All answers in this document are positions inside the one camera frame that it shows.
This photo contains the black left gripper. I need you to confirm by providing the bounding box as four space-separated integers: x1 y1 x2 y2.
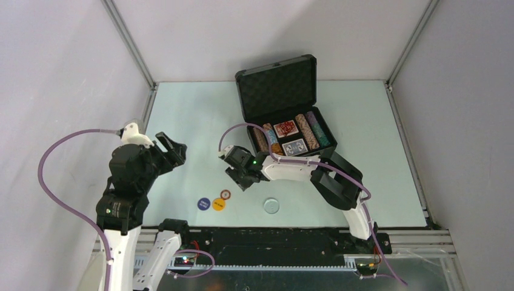
139 130 187 190

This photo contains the orange poker chip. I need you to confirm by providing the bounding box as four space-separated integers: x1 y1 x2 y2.
220 189 232 200

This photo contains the black poker case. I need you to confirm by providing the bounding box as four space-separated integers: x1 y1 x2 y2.
235 55 338 156

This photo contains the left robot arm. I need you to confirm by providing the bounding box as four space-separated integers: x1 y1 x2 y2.
96 132 192 290

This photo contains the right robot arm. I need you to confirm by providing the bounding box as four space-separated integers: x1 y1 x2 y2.
218 145 377 253

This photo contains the red dice set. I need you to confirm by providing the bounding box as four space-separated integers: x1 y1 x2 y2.
273 120 299 138

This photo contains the blue orange chip stack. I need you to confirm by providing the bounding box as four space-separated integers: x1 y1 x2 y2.
263 123 284 156

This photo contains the yellow big blind button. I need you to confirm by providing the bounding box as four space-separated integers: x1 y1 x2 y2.
212 198 226 211

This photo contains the clear dealer button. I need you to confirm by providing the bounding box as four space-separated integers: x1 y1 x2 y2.
263 198 280 215

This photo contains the blue small blind button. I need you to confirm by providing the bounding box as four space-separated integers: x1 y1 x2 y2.
197 198 211 211

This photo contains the blue playing card deck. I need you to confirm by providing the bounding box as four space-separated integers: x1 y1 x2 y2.
282 138 309 156

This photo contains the pink brown chip stack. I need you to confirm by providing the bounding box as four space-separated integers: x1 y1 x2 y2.
295 114 320 150

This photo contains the purple green chip stack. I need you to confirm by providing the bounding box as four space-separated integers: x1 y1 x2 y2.
305 111 330 147

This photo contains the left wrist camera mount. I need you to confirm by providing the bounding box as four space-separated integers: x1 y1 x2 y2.
117 119 155 149

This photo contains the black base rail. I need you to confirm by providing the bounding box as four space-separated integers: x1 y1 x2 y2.
181 227 392 267

